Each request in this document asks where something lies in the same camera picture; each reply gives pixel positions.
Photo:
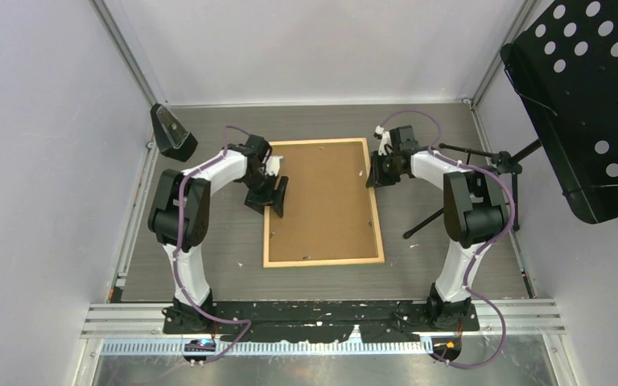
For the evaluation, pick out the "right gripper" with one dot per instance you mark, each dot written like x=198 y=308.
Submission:
x=376 y=177

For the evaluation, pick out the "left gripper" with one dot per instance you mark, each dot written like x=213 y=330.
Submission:
x=257 y=203

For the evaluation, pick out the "brown backing board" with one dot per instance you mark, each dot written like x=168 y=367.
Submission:
x=322 y=202

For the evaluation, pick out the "wooden picture frame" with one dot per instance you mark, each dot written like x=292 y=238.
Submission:
x=266 y=240

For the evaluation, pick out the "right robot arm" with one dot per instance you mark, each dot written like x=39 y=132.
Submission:
x=474 y=214

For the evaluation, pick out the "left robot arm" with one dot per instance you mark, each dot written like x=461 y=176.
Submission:
x=180 y=217

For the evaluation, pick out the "black wedge object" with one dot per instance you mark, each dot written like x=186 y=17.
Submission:
x=171 y=138

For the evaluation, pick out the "black music stand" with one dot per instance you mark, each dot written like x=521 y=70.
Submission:
x=564 y=68

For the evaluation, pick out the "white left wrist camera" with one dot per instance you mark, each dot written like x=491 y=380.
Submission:
x=273 y=165

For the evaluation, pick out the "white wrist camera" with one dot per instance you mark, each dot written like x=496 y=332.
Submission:
x=273 y=165
x=383 y=136

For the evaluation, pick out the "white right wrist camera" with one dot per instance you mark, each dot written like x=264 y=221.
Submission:
x=383 y=136

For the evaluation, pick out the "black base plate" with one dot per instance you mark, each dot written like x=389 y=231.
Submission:
x=312 y=321

